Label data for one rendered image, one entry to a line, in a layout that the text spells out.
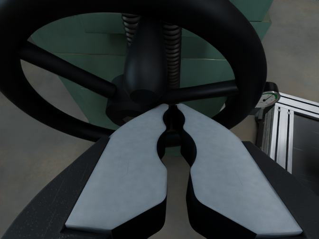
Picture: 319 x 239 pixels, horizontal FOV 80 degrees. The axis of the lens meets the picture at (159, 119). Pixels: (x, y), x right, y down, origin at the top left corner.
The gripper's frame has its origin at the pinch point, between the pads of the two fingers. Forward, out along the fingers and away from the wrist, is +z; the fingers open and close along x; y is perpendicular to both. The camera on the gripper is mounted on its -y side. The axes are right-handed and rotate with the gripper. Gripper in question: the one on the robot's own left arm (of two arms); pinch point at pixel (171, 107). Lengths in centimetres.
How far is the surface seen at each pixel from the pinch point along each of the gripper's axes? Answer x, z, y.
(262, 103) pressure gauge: 22.3, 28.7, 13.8
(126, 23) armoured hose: -4.7, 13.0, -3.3
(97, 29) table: -8.8, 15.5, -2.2
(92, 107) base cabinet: -21, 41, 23
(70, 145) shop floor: -49, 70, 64
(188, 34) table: 2.6, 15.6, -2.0
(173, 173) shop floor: 7, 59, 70
